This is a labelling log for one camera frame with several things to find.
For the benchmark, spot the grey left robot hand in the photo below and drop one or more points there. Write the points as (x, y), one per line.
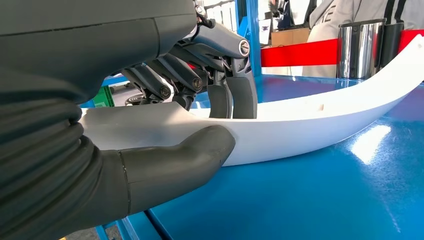
(82, 43)

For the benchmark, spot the green plastic crate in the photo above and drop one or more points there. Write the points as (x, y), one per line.
(103, 97)

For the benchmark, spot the brown cardboard box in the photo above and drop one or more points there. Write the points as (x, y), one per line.
(288, 37)

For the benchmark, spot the red barrier belt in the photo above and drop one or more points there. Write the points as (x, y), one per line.
(298, 53)

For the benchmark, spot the person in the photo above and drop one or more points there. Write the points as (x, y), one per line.
(331, 20)

